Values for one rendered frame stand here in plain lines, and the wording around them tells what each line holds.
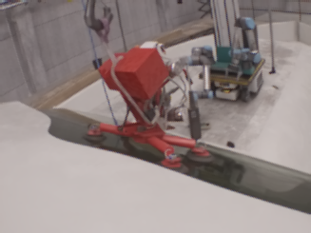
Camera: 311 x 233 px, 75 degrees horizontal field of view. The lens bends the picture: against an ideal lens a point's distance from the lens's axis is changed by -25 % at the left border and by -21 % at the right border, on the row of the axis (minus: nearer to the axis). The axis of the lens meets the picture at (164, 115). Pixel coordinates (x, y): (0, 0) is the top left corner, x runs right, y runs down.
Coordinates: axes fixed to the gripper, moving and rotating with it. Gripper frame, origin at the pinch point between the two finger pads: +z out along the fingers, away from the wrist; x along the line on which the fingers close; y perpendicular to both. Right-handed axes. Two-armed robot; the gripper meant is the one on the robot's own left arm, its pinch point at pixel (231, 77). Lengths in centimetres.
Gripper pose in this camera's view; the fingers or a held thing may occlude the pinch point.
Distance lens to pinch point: 262.4
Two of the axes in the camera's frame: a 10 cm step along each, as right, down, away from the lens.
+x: 7.5, 3.3, -5.7
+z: -2.0, 9.4, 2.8
